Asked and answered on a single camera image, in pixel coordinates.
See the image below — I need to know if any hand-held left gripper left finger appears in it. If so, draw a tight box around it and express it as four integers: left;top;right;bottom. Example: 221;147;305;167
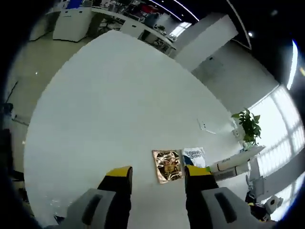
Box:
57;166;133;229

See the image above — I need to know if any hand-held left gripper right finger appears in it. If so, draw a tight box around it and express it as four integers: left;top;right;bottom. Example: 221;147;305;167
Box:
184;165;263;229

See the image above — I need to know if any dark printed skincare sachet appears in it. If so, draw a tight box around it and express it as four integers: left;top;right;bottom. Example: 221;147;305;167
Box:
182;147;206;169

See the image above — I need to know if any gold foil skincare sachet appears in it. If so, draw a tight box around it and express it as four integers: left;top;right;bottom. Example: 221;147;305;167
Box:
152;149;183;184

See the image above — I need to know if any window with white blinds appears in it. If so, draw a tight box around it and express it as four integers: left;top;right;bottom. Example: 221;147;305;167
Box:
249;83;305;217

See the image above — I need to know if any flat white table socket panel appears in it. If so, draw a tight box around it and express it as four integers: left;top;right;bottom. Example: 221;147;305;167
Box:
196;118;217;135

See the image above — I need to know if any green potted plant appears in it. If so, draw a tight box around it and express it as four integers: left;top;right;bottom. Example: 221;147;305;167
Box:
231;108;262;149

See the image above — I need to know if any curved ceiling light strip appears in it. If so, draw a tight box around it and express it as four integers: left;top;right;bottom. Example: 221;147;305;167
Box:
286;39;299;91

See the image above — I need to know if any long white office desk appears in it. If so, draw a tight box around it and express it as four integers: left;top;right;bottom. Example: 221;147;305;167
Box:
30;4;177;57

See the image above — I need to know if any blue plastic bin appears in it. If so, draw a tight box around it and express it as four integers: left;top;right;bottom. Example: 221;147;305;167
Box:
64;0;84;10

